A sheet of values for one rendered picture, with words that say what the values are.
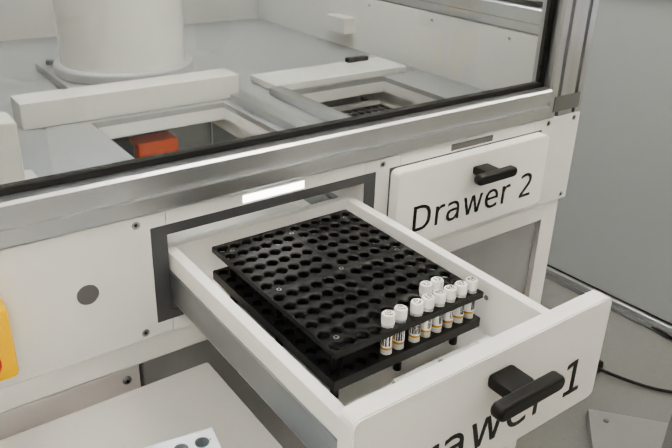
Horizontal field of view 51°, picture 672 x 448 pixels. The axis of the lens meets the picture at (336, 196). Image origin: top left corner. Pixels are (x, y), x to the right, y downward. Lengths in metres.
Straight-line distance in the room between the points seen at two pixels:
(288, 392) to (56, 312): 0.26
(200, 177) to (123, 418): 0.25
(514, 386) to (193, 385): 0.37
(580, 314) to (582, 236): 1.86
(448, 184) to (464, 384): 0.44
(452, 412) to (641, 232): 1.86
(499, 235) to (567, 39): 0.31
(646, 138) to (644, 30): 0.31
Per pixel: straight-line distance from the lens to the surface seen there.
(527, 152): 1.05
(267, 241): 0.77
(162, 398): 0.78
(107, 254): 0.73
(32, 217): 0.70
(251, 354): 0.64
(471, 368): 0.56
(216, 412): 0.76
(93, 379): 0.81
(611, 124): 2.35
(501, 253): 1.15
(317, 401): 0.57
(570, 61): 1.10
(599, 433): 1.95
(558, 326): 0.62
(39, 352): 0.76
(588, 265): 2.53
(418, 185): 0.91
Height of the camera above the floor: 1.26
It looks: 24 degrees down
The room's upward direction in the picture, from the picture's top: 2 degrees clockwise
